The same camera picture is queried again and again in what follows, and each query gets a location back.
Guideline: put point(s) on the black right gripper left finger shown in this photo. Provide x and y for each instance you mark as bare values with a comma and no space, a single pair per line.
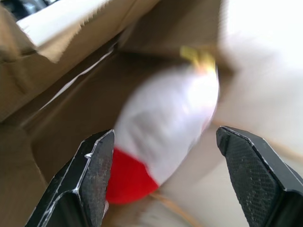
78,189

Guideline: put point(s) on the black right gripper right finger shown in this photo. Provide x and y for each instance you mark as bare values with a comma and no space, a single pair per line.
258,179

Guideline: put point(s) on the white and red plush toy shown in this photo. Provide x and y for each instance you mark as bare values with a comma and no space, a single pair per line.
163,132

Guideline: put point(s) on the brown cardboard box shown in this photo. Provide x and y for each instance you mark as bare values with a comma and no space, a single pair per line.
94,78

